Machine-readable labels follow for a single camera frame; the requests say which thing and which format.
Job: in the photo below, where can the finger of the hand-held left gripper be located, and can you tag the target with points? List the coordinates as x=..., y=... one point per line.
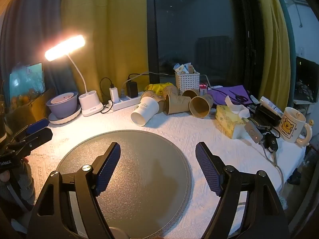
x=41, y=136
x=37, y=126

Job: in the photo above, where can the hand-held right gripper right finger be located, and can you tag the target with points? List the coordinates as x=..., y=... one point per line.
x=208, y=171

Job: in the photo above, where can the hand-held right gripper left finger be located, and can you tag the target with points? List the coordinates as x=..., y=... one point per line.
x=107, y=171

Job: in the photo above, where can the person's left forearm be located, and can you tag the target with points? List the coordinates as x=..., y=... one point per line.
x=18, y=189

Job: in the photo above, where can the brown paper cup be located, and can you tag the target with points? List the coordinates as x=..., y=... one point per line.
x=170, y=90
x=200, y=107
x=178, y=104
x=191, y=93
x=152, y=95

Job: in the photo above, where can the white paper cup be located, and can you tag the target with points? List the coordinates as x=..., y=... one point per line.
x=145, y=110

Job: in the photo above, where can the cardboard box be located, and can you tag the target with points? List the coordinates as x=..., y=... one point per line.
x=27, y=107

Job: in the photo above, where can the purple bowl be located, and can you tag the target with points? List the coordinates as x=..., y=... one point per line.
x=63, y=108

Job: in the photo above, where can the round grey mat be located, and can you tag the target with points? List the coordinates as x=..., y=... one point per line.
x=139, y=169

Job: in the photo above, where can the white plate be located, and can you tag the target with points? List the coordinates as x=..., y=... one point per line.
x=74, y=115

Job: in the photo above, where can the blue picture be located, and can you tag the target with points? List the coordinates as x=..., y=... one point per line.
x=26, y=79

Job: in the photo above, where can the yellow tissue box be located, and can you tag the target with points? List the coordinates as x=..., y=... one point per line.
x=228, y=120

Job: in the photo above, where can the white textured tablecloth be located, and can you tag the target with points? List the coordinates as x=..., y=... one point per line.
x=174, y=125

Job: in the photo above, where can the white desk lamp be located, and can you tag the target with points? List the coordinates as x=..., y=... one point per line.
x=91, y=104

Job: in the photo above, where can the black car key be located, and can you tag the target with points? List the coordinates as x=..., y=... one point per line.
x=271, y=142

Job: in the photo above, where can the white power strip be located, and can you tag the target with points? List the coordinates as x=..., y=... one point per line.
x=124, y=103

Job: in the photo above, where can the white charger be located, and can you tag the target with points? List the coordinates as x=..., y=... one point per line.
x=114, y=94

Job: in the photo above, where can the purple cloth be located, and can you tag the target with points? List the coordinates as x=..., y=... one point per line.
x=221, y=93

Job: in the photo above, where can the black scissors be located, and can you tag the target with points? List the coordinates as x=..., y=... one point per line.
x=239, y=97

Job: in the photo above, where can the black case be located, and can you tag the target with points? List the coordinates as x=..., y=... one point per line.
x=268, y=115

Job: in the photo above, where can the small red box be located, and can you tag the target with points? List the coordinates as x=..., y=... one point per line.
x=203, y=89

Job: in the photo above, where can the grey curtain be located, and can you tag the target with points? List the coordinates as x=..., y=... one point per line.
x=22, y=42

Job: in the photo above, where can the black charger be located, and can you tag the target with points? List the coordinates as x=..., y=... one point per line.
x=132, y=89

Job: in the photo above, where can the white plastic basket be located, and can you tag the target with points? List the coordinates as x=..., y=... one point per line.
x=188, y=83

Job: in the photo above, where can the white tube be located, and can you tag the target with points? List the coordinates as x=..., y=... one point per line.
x=271, y=105

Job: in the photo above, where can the cream bear mug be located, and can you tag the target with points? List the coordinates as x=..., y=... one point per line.
x=291, y=125

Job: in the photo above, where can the yellow plastic bag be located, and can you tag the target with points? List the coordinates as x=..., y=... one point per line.
x=155, y=87

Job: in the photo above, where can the sachets in basket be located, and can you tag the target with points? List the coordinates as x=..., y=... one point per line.
x=184, y=69

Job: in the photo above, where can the yellow curtain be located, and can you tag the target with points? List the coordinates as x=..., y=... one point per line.
x=112, y=29
x=273, y=54

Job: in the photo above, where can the dark monitor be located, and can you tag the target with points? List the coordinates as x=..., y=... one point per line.
x=307, y=79

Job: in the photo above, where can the black window frame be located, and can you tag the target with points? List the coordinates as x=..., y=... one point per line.
x=152, y=29

